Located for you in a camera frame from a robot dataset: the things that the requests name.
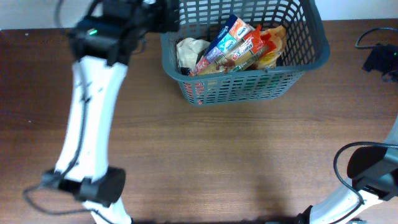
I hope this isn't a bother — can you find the grey plastic basket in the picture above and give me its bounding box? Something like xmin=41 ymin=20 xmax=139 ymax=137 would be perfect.
xmin=160 ymin=0 xmax=330 ymax=106

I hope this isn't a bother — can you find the orange spaghetti pack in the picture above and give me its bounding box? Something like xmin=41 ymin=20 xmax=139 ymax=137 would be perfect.
xmin=186 ymin=24 xmax=270 ymax=105

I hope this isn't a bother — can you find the orange coffee sachet bag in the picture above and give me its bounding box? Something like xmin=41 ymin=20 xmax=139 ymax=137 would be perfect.
xmin=251 ymin=26 xmax=287 ymax=70

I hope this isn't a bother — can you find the tissue multipack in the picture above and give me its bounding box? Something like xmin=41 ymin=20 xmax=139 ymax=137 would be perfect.
xmin=188 ymin=14 xmax=254 ymax=77

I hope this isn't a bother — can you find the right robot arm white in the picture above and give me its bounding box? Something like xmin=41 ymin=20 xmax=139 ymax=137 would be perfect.
xmin=293 ymin=123 xmax=397 ymax=223

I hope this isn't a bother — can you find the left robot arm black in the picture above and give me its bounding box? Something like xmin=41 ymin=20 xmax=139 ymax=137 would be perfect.
xmin=40 ymin=1 xmax=179 ymax=223

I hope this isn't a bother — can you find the green bottle with label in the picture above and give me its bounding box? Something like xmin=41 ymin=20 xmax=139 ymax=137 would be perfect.
xmin=261 ymin=75 xmax=280 ymax=94

